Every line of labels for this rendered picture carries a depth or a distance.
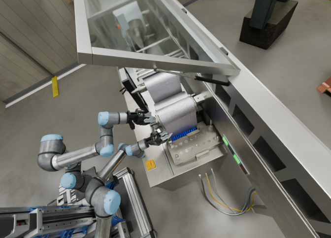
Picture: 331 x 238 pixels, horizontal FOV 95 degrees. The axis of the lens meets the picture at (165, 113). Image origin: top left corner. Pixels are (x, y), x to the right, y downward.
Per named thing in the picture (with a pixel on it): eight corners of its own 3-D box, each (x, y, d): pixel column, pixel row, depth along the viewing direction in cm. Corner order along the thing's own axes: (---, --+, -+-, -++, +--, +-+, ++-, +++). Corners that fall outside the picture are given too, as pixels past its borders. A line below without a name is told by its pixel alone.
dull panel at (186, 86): (140, 15, 250) (134, -2, 230) (142, 14, 250) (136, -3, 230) (206, 125, 131) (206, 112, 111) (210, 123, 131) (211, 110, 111)
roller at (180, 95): (156, 109, 125) (152, 101, 115) (184, 96, 125) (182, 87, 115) (161, 120, 119) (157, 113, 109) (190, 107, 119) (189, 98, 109)
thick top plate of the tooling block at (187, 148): (168, 146, 123) (166, 144, 118) (213, 126, 123) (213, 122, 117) (175, 165, 114) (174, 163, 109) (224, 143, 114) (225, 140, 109)
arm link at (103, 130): (98, 142, 93) (101, 133, 86) (98, 126, 99) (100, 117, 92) (111, 141, 97) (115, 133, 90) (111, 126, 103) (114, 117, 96)
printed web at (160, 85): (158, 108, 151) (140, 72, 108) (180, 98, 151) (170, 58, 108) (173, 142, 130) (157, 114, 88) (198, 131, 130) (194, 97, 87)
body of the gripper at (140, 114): (148, 117, 95) (129, 118, 88) (143, 125, 100) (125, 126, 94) (144, 108, 99) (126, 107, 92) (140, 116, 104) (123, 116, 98)
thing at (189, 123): (170, 137, 121) (164, 128, 105) (197, 125, 121) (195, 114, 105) (170, 138, 120) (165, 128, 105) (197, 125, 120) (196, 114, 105)
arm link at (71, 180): (71, 191, 128) (57, 190, 117) (72, 175, 136) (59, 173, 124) (83, 187, 128) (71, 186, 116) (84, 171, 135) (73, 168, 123)
